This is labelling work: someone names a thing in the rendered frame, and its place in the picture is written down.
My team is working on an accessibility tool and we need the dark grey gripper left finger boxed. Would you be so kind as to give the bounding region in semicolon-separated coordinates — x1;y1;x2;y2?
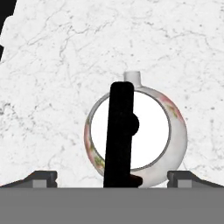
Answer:
0;170;59;189

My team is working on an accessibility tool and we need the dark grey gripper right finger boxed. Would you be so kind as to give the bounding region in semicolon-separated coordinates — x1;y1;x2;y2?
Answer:
166;170;224;189

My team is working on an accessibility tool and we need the white floral kettle black handle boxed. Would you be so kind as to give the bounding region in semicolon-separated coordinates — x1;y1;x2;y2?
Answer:
83;70;188;189

